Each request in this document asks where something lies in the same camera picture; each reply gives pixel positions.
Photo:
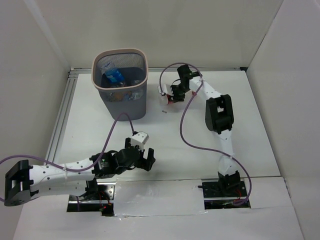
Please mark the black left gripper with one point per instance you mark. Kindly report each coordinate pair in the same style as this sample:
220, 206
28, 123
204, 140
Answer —
139, 155

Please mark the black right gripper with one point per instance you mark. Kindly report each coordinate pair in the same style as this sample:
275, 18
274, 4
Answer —
176, 98

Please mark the blue-capped blue-label plastic bottle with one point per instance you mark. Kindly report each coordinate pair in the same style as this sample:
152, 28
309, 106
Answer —
113, 74

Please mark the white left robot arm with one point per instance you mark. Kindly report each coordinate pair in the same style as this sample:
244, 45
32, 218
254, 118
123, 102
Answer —
25, 182

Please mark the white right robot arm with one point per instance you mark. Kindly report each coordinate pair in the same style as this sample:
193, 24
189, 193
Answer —
219, 116

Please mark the grey mesh waste bin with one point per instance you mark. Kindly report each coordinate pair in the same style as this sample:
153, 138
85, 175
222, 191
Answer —
130, 98

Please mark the red-label plastic bottle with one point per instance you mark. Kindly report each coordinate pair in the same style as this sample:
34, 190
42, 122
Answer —
167, 98

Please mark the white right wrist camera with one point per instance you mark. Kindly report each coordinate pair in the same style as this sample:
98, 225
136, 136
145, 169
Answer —
163, 89

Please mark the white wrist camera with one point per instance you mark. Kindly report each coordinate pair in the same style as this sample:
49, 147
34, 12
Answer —
163, 89
139, 138

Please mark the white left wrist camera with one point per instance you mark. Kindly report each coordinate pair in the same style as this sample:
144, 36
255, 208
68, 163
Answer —
139, 138

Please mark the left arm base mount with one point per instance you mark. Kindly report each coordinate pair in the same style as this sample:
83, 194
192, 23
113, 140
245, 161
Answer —
99, 197

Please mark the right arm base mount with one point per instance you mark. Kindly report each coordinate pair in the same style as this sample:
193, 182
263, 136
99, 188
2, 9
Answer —
224, 193

